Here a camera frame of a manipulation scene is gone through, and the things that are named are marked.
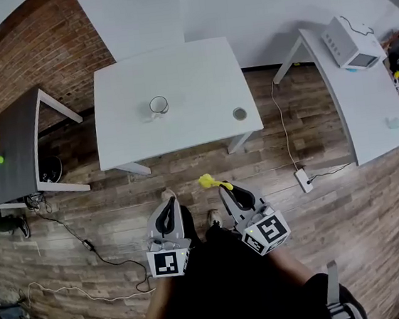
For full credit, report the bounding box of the person's right forearm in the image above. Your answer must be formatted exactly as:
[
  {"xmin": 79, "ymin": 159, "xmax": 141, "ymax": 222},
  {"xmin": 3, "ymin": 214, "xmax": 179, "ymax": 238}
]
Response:
[{"xmin": 266, "ymin": 239, "xmax": 323, "ymax": 291}]

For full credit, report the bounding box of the dark table with white frame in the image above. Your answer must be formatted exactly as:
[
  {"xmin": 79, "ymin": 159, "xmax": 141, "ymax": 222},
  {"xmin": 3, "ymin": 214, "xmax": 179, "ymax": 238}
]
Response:
[{"xmin": 0, "ymin": 83, "xmax": 93, "ymax": 211}]

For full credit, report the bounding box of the white cup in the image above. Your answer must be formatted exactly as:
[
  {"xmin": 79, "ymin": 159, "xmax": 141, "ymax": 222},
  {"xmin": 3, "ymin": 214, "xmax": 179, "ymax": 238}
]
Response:
[{"xmin": 139, "ymin": 94, "xmax": 171, "ymax": 124}]

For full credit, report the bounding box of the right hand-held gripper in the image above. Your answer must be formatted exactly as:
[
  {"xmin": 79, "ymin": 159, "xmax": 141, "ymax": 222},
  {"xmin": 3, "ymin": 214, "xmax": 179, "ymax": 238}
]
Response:
[{"xmin": 217, "ymin": 175, "xmax": 294, "ymax": 261}]

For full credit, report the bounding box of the person's left forearm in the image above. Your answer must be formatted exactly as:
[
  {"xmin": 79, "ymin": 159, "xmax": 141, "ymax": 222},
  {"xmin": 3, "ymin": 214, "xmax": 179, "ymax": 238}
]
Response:
[{"xmin": 139, "ymin": 275, "xmax": 180, "ymax": 319}]

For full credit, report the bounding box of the small round grey dish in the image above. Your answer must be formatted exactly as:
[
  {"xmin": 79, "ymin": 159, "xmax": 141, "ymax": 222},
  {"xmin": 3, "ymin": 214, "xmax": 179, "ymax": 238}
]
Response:
[{"xmin": 231, "ymin": 106, "xmax": 249, "ymax": 122}]

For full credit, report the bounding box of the black power adapter with cable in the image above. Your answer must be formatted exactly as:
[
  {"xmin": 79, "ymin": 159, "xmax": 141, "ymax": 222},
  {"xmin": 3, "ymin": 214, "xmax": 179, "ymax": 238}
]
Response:
[{"xmin": 35, "ymin": 196, "xmax": 159, "ymax": 305}]

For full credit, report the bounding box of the white square table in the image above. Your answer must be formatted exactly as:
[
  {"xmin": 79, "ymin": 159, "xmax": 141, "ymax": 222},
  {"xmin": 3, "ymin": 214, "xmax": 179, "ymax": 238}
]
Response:
[{"xmin": 86, "ymin": 33, "xmax": 268, "ymax": 180}]

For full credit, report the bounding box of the white microwave oven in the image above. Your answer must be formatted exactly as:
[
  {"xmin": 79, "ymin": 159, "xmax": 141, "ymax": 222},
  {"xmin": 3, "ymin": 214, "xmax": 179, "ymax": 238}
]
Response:
[{"xmin": 319, "ymin": 10, "xmax": 389, "ymax": 75}]

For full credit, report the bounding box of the person's right shoe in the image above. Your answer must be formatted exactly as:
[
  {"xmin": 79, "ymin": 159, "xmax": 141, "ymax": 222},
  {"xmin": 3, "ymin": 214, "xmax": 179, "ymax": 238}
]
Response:
[{"xmin": 205, "ymin": 208, "xmax": 225, "ymax": 231}]

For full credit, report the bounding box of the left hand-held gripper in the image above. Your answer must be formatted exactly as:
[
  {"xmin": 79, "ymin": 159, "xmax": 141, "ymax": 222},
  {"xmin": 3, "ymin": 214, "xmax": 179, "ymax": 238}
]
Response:
[{"xmin": 140, "ymin": 195, "xmax": 196, "ymax": 280}]

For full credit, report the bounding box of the person's left shoe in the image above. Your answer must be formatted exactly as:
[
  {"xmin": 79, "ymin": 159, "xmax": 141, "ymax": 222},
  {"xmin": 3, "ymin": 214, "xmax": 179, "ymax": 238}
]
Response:
[{"xmin": 159, "ymin": 188, "xmax": 179, "ymax": 205}]

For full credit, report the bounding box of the yellow brush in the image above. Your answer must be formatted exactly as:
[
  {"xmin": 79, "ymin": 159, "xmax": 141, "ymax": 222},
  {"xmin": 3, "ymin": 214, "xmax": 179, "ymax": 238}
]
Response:
[{"xmin": 196, "ymin": 170, "xmax": 235, "ymax": 195}]

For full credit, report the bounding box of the black microwave cable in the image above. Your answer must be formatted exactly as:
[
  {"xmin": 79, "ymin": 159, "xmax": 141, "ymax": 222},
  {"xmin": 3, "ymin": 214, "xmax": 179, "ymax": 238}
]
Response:
[{"xmin": 339, "ymin": 12, "xmax": 376, "ymax": 40}]

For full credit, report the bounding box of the white power strip cable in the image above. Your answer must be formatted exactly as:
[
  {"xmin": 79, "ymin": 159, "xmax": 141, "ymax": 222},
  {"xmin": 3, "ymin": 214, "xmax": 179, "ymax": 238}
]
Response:
[{"xmin": 269, "ymin": 76, "xmax": 304, "ymax": 175}]

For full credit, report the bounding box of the grey shoulder strap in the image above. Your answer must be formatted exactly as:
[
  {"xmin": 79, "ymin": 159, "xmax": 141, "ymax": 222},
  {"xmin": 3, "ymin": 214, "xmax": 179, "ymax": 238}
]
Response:
[{"xmin": 319, "ymin": 257, "xmax": 362, "ymax": 319}]

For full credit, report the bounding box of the thin white floor cable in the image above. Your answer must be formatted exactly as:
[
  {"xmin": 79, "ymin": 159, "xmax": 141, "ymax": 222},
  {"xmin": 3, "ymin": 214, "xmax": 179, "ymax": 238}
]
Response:
[{"xmin": 26, "ymin": 267, "xmax": 159, "ymax": 313}]

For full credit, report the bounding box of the person's shoe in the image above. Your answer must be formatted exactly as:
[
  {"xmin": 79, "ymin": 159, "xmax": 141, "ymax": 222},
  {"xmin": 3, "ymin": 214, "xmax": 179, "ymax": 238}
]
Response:
[
  {"xmin": 159, "ymin": 188, "xmax": 179, "ymax": 205},
  {"xmin": 205, "ymin": 208, "xmax": 225, "ymax": 231}
]

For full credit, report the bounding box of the person's black clothing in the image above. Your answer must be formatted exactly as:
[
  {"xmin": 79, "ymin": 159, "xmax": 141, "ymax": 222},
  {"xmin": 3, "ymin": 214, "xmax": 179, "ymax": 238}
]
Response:
[{"xmin": 107, "ymin": 184, "xmax": 362, "ymax": 319}]

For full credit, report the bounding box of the black cable in power strip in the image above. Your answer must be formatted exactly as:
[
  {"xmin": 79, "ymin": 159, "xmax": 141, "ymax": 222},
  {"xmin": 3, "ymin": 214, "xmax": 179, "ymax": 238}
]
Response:
[{"xmin": 305, "ymin": 161, "xmax": 354, "ymax": 185}]

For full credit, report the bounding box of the long white table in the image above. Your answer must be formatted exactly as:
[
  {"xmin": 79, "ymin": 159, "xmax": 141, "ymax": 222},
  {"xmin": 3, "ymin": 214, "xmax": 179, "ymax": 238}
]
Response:
[{"xmin": 267, "ymin": 17, "xmax": 399, "ymax": 175}]

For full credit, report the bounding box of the white power strip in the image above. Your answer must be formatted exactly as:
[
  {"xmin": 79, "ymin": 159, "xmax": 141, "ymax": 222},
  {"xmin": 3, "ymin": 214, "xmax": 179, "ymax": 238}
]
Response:
[{"xmin": 293, "ymin": 167, "xmax": 315, "ymax": 195}]

